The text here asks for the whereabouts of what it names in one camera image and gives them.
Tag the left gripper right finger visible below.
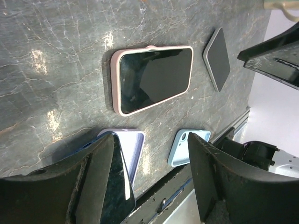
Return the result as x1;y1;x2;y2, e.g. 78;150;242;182
188;133;299;224

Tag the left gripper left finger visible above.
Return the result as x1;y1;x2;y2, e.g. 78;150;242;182
0;134;114;224

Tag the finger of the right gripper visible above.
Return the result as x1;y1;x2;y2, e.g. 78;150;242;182
238;23;299;90

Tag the light blue phone case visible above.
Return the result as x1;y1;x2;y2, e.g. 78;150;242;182
168;129;211;167

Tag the pink edged black phone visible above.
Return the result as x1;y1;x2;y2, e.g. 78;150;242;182
203;28;230;92

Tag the pink phone case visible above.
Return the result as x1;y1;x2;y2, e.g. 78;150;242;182
109;45;194;117

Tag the teal edged phone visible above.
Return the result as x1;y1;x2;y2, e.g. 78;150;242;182
118;48;192;115

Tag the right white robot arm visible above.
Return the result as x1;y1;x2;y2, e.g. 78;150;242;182
214;23;299;178

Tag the blue edged black phone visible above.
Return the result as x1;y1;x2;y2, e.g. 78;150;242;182
71;132;136;224

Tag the lavender phone case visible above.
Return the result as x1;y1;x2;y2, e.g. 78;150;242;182
97;128;145;187

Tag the cream mug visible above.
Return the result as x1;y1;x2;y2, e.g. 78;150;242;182
263;0;299;22

